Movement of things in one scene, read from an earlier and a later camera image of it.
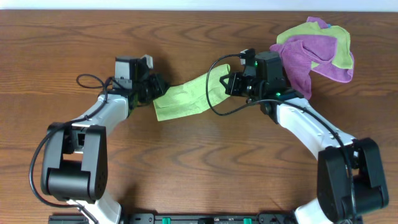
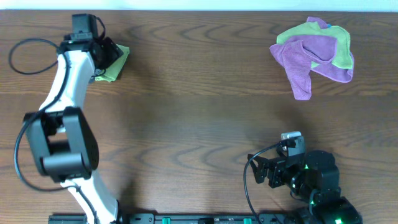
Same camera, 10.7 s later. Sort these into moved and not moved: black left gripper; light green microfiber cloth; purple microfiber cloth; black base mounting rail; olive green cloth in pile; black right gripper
Moved: black left gripper; light green microfiber cloth; black right gripper
Not moved: olive green cloth in pile; purple microfiber cloth; black base mounting rail
